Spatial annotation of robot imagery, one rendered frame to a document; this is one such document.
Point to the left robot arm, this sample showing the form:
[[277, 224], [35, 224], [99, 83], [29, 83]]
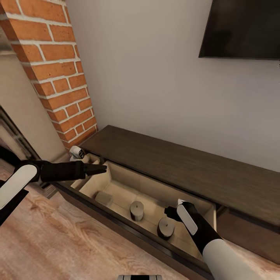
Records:
[[12, 190]]

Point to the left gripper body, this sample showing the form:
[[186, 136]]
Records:
[[69, 171]]

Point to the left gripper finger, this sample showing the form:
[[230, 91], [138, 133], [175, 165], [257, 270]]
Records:
[[96, 172], [91, 167]]

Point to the pillar candle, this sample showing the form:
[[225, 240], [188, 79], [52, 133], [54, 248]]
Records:
[[165, 228], [104, 199], [137, 211]]

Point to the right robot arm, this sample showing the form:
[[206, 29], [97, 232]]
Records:
[[223, 262]]

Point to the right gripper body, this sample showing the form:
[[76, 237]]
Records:
[[172, 213]]

